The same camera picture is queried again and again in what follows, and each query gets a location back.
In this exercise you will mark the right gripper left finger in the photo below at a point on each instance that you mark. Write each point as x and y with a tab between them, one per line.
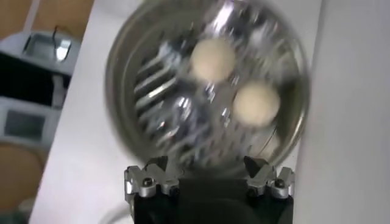
146	182

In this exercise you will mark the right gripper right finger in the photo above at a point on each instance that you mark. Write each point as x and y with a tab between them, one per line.
278	182

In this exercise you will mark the white steamed baozi bun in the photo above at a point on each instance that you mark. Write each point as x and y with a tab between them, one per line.
212	59
256	103

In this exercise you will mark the white grey robot base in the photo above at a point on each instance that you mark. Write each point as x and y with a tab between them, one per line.
30	105

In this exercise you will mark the perforated steel steamer basket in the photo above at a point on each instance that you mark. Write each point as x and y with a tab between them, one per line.
170	121

